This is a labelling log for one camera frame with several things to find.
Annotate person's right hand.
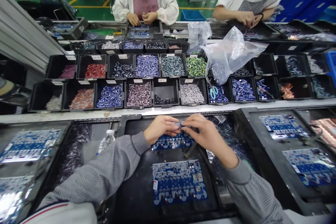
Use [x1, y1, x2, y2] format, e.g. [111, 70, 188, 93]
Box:
[181, 113, 239, 170]

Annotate person's left hand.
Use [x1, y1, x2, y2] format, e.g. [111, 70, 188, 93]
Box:
[143, 115, 182, 147]

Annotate blue circuit board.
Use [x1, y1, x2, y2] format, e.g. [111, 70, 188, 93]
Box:
[152, 159, 209, 207]
[0, 129, 62, 163]
[282, 148, 336, 187]
[0, 175, 35, 224]
[151, 134, 196, 151]
[259, 114, 311, 140]

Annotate black bin of grey parts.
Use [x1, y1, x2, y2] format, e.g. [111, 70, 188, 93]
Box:
[178, 77, 208, 106]

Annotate black bin of small black capacitors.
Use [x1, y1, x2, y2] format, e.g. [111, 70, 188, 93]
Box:
[152, 78, 181, 108]

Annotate black bin of blue capacitors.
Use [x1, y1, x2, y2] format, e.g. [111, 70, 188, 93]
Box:
[254, 76, 282, 102]
[230, 76, 258, 103]
[94, 79, 125, 110]
[205, 77, 233, 105]

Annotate pile of loose dark capacitors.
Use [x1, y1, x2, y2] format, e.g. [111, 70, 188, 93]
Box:
[206, 115, 251, 173]
[58, 122, 92, 184]

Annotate black bin of mauve capacitors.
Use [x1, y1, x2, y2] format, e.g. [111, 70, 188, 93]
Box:
[124, 79, 154, 109]

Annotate black bin of green capacitors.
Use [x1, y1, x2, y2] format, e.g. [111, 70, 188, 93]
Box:
[184, 54, 209, 78]

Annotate black bin of teal capacitors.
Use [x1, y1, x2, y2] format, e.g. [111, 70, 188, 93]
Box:
[160, 52, 187, 78]

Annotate black bin of purple capacitors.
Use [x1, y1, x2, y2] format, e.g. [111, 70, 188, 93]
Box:
[133, 53, 161, 79]

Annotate clear plastic water bottle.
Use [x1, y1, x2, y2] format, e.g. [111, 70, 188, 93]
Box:
[97, 129, 116, 154]

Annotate black bin of dark capacitors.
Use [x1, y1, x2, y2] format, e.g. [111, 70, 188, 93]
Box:
[231, 61, 256, 77]
[107, 54, 136, 80]

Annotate large clear plastic bag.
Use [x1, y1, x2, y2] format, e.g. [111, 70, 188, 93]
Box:
[201, 25, 270, 86]

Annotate black board carrier tray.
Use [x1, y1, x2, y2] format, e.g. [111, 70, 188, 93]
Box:
[114, 114, 238, 221]
[0, 121, 72, 224]
[233, 107, 336, 216]

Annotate small clear plastic bag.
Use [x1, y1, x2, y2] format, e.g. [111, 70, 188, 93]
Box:
[187, 21, 212, 54]

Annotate row of small black bins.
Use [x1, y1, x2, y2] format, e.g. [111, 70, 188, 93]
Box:
[69, 39, 190, 55]

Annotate black bin of red-white parts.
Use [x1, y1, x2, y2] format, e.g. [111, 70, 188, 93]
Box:
[61, 80, 97, 111]

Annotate black bin of red parts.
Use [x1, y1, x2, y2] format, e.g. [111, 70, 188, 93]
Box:
[76, 54, 108, 81]

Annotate nearly empty black bin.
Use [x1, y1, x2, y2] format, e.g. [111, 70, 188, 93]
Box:
[252, 52, 279, 76]

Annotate black tray of blue parts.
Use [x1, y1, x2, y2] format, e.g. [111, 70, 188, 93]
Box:
[125, 20, 163, 40]

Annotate blue plastic crate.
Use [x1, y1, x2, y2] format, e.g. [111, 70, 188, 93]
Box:
[181, 9, 207, 22]

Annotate black bin of copper coils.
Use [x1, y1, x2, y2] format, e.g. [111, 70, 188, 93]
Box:
[278, 76, 316, 101]

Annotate black bin of grey-blue parts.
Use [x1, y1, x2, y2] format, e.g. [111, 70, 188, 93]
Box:
[274, 54, 310, 78]
[312, 74, 336, 99]

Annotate black bin of pink parts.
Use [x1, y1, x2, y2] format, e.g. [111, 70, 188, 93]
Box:
[45, 54, 78, 81]

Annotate black bin of white parts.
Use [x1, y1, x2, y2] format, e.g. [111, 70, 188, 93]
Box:
[28, 80, 65, 112]

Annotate black bin of silver parts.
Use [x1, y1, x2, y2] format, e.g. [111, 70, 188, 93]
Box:
[307, 52, 330, 75]

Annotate long black tray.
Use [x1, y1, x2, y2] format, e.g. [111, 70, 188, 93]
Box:
[264, 19, 336, 43]

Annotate black tray with blue board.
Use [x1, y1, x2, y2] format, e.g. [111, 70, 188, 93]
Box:
[49, 17, 90, 41]

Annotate blue plastic bin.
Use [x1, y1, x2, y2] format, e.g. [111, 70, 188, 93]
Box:
[325, 50, 336, 78]

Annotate stack of blue crates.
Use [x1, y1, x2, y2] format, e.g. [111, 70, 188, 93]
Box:
[278, 0, 336, 23]

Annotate teal handled scissors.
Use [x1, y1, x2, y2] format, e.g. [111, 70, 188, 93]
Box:
[205, 75, 220, 100]

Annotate grey aluminium frame beam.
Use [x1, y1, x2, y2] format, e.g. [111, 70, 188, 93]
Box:
[0, 0, 69, 75]

